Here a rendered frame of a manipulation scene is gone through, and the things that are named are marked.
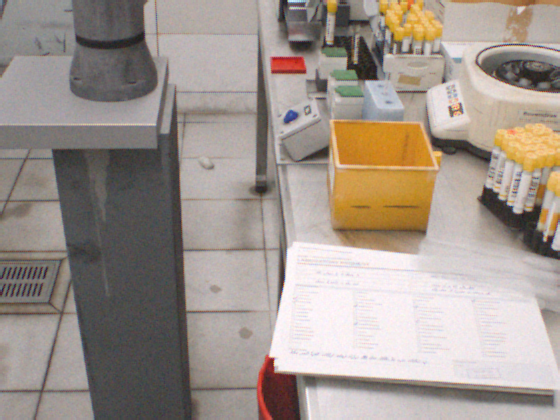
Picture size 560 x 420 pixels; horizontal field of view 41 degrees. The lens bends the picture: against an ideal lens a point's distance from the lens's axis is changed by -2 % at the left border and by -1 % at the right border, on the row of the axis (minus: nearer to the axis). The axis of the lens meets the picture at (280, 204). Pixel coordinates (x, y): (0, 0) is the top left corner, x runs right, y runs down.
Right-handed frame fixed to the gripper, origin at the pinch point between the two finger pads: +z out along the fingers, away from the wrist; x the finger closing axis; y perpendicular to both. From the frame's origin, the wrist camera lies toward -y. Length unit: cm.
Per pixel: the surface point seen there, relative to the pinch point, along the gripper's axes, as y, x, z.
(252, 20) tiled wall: -149, -76, 59
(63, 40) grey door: -113, -143, 65
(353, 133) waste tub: 32.4, 11.1, 4.3
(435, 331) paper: 62, 29, 11
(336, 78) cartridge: 11.5, 2.6, 5.7
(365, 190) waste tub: 44.2, 16.0, 6.0
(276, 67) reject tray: -3.3, -13.5, 12.2
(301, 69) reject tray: -3.0, -8.3, 11.6
